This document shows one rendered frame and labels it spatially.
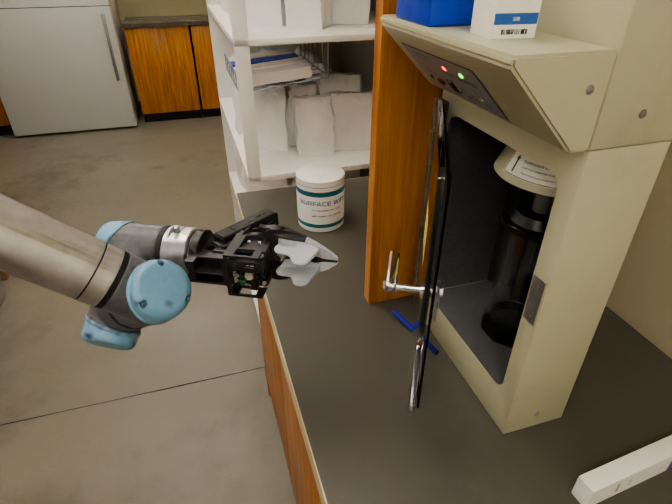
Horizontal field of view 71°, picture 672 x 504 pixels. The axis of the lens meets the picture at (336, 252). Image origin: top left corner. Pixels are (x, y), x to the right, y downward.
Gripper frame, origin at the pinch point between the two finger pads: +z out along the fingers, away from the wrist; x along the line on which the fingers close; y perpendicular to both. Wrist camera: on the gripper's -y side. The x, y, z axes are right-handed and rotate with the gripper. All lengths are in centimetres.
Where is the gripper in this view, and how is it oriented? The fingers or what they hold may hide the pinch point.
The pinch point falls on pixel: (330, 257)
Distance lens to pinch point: 70.7
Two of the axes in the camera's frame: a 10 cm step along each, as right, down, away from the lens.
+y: -1.7, 5.4, -8.3
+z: 9.9, 0.9, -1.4
